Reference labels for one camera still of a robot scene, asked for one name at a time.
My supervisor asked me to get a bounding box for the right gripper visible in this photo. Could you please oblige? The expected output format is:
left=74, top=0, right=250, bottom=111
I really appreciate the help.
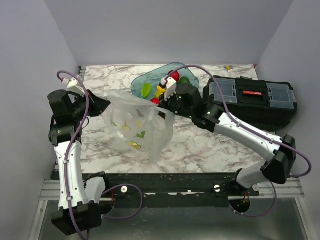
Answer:
left=153, top=90, right=193, bottom=122

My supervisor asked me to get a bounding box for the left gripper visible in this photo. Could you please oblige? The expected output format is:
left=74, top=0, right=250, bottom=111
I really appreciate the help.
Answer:
left=71, top=88, right=111, bottom=121

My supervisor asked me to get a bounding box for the yellow-green fake starfruit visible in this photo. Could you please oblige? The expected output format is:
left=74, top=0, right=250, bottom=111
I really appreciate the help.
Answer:
left=155, top=91, right=164, bottom=99

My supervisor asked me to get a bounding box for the red fake apple front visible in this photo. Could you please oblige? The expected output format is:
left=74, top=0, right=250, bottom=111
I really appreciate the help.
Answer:
left=150, top=98, right=160, bottom=105

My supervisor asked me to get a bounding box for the red fake apple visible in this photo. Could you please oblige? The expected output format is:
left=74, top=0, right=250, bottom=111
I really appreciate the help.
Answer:
left=150, top=98, right=160, bottom=105
left=168, top=70, right=180, bottom=82

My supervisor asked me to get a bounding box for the green fake leaf fruit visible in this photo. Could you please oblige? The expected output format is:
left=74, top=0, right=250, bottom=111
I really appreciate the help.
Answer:
left=140, top=82, right=152, bottom=99

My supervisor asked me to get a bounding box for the teal plastic container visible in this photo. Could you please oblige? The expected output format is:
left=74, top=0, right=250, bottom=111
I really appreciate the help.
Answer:
left=131, top=62, right=200, bottom=101

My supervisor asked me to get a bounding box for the clear plastic lemon-print bag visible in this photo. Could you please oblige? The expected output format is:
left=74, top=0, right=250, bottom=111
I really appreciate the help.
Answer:
left=102, top=90, right=175, bottom=162

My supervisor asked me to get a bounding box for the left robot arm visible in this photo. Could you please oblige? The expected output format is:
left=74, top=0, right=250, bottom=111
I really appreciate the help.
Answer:
left=47, top=90, right=111, bottom=236

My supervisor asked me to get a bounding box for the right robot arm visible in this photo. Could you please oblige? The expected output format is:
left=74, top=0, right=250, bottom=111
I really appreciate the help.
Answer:
left=159, top=84, right=297, bottom=196

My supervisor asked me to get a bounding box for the yellow fake lemon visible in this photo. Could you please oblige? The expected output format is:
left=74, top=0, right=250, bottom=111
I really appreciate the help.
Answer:
left=157, top=85, right=164, bottom=91

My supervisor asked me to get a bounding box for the green fake lime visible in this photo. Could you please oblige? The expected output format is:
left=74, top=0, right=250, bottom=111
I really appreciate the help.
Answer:
left=178, top=76, right=191, bottom=85

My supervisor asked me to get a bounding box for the red fake apple back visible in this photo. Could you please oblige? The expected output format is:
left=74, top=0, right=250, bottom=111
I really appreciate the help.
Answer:
left=168, top=70, right=180, bottom=82

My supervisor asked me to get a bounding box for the black toolbox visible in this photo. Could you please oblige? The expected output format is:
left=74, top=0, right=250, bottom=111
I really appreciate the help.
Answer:
left=202, top=75, right=298, bottom=132

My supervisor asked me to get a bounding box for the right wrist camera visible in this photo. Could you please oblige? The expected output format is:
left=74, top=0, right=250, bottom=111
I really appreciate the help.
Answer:
left=159, top=77, right=177, bottom=101

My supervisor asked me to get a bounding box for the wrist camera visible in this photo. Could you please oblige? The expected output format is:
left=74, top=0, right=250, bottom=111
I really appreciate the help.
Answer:
left=62, top=77, right=85, bottom=97
left=159, top=77, right=177, bottom=101

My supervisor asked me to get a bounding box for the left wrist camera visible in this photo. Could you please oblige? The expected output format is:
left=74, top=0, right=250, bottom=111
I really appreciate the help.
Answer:
left=62, top=77, right=85, bottom=97

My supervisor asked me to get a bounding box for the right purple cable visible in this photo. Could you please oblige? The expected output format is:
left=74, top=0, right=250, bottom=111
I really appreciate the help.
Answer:
left=161, top=65, right=313, bottom=218

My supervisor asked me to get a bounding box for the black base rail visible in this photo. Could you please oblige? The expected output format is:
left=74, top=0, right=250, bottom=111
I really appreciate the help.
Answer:
left=83, top=172, right=259, bottom=209

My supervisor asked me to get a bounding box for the aluminium frame rail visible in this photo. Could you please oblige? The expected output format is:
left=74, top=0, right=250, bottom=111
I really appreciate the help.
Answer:
left=39, top=178, right=305, bottom=201

